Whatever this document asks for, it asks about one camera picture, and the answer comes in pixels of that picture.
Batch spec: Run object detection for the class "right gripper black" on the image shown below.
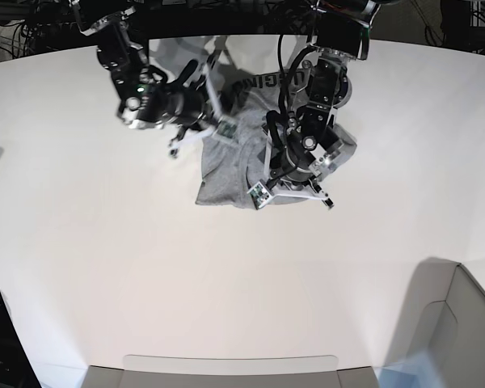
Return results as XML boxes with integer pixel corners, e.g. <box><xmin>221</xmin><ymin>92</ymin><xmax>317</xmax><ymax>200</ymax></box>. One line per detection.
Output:
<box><xmin>161</xmin><ymin>59</ymin><xmax>221</xmax><ymax>131</ymax></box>

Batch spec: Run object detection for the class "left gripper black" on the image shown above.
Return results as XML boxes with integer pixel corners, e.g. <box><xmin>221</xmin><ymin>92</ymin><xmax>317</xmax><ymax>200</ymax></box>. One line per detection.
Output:
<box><xmin>266</xmin><ymin>133</ymin><xmax>327</xmax><ymax>190</ymax></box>

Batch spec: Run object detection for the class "grey T-shirt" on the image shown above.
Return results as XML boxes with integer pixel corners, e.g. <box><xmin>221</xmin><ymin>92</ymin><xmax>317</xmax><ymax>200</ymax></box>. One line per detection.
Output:
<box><xmin>193</xmin><ymin>68</ymin><xmax>359</xmax><ymax>210</ymax></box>

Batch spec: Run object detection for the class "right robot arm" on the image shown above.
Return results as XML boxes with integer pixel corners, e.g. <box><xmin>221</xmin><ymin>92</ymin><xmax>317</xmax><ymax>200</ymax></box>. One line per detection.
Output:
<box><xmin>70</xmin><ymin>1</ymin><xmax>222</xmax><ymax>132</ymax></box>

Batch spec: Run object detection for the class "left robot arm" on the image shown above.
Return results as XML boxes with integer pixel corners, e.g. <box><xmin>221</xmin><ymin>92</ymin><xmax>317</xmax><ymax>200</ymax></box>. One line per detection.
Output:
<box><xmin>266</xmin><ymin>1</ymin><xmax>380</xmax><ymax>193</ymax></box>

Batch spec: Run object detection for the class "grey bin right front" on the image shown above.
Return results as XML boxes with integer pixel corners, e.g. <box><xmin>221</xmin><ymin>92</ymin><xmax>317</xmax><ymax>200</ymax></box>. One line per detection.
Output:
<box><xmin>376</xmin><ymin>264</ymin><xmax>485</xmax><ymax>387</ymax></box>

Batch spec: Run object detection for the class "grey tray front centre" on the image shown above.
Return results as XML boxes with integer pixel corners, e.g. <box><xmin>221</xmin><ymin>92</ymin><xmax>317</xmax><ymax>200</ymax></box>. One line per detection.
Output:
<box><xmin>81</xmin><ymin>355</ymin><xmax>379</xmax><ymax>387</ymax></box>

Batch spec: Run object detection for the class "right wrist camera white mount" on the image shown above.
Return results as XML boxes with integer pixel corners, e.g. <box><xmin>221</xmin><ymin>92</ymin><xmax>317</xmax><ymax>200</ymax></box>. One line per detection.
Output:
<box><xmin>164</xmin><ymin>52</ymin><xmax>238</xmax><ymax>158</ymax></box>

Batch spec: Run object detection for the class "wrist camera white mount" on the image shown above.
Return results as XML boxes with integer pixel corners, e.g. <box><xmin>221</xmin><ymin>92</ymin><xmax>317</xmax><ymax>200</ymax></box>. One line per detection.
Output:
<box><xmin>247</xmin><ymin>129</ymin><xmax>334</xmax><ymax>210</ymax></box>
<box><xmin>164</xmin><ymin>52</ymin><xmax>238</xmax><ymax>158</ymax></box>

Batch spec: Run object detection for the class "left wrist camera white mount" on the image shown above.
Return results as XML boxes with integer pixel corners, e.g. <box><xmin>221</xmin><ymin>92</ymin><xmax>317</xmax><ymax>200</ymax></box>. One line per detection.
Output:
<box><xmin>247</xmin><ymin>129</ymin><xmax>334</xmax><ymax>210</ymax></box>

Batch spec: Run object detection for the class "black cable bundle left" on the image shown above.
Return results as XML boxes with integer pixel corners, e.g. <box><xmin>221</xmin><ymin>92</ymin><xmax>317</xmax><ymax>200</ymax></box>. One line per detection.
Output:
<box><xmin>0</xmin><ymin>0</ymin><xmax>82</xmax><ymax>61</ymax></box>

